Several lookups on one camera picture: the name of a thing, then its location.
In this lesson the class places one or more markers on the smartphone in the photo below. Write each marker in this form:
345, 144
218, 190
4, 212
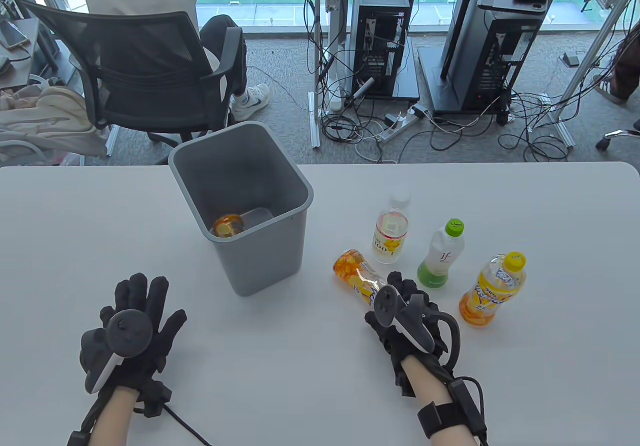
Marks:
12, 35

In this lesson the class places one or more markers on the black right wrist sensor box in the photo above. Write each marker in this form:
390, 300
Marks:
467, 408

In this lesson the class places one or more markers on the black left wrist sensor module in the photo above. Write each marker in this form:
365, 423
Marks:
152, 398

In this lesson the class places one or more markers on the green cap white bottle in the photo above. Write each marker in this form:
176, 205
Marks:
440, 261

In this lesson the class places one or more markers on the person's left hand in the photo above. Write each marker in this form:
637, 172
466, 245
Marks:
159, 301

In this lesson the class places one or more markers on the white power strip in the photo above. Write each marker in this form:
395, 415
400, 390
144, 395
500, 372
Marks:
400, 126

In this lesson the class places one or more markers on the black computer tower on cart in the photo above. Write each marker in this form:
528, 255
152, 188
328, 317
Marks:
500, 55

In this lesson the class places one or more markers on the person's right forearm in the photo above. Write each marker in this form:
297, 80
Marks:
425, 383

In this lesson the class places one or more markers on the office chair wheel base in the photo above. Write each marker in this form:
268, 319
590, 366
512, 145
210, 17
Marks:
615, 138

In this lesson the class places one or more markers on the person's left forearm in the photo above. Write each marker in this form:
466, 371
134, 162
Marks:
112, 421

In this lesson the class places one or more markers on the person's right hand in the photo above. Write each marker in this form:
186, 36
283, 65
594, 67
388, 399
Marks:
407, 286

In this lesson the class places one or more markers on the beige cloth bundle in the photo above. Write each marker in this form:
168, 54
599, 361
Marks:
50, 115

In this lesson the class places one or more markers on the grey plastic bin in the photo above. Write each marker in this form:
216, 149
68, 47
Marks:
260, 261

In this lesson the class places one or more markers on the grey side desk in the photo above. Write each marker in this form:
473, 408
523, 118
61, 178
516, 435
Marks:
25, 68

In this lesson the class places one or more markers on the small grey floor box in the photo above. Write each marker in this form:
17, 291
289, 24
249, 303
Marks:
571, 59

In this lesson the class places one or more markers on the aluminium desk leg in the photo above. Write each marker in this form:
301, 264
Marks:
334, 15

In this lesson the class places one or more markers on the yellow cap orange bottle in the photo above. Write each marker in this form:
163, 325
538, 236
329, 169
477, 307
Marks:
492, 291

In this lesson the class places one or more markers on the orange patterned bottle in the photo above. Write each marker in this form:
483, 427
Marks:
350, 266
229, 226

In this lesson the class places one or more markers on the white cap clear bottle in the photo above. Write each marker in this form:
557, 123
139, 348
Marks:
390, 236

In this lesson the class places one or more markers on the black mesh office chair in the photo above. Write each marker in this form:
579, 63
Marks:
150, 90

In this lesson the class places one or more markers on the black left hand controller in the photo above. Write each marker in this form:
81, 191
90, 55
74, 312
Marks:
130, 333

